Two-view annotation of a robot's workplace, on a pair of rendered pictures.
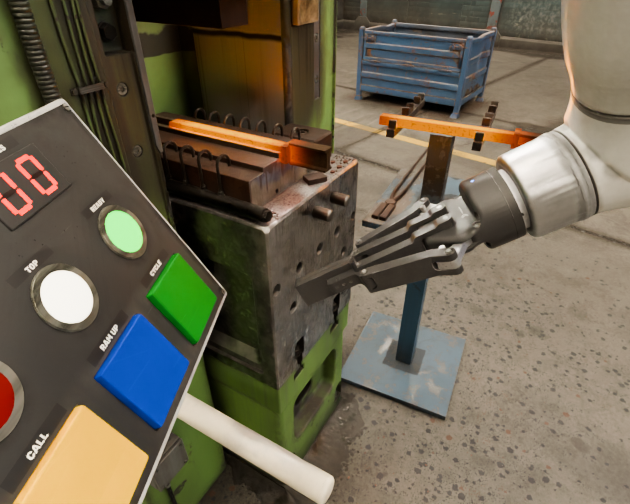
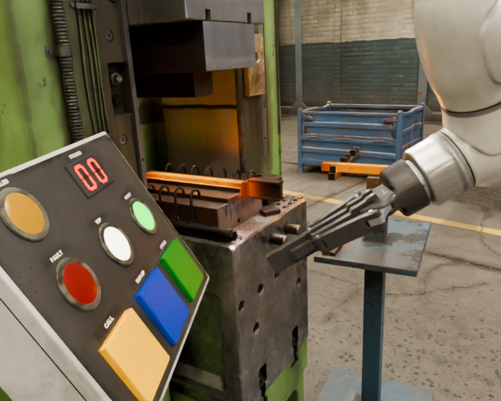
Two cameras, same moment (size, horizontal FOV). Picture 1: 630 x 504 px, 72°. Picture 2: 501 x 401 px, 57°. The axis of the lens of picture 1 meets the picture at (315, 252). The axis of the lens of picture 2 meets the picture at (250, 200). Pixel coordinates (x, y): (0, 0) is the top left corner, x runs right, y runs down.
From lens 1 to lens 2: 0.25 m
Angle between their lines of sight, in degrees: 17
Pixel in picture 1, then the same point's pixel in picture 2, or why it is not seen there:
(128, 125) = not seen: hidden behind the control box
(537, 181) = (428, 161)
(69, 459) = (127, 334)
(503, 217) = (410, 188)
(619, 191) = (483, 163)
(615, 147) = (471, 133)
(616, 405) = not seen: outside the picture
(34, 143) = (94, 153)
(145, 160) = not seen: hidden behind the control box
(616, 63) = (452, 79)
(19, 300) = (94, 237)
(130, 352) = (153, 288)
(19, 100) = (58, 143)
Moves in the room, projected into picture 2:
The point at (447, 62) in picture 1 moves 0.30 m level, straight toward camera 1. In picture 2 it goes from (382, 134) to (382, 139)
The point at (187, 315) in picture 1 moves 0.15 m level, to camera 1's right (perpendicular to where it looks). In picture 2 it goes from (185, 279) to (293, 274)
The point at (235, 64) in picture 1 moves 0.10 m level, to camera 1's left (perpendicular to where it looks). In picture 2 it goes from (198, 129) to (165, 130)
